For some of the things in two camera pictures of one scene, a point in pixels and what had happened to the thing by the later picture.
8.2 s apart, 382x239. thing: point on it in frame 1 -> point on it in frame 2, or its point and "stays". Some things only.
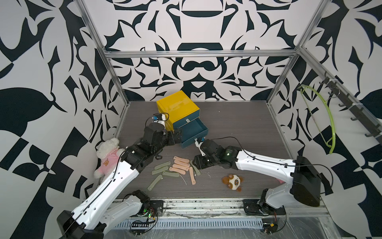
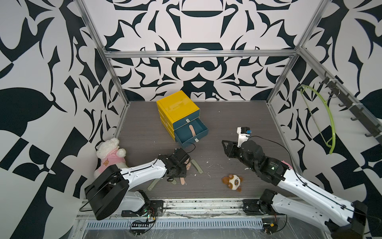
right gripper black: [196, 162] -> [230, 149]
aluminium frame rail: [107, 53] stays
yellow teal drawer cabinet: [183, 114] stays
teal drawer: [192, 130] stays
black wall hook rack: [353, 108] stays
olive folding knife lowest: [156, 180] stays
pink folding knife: [193, 179] -> [192, 130]
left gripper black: [176, 136] -> [184, 173]
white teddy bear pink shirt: [110, 154] stays
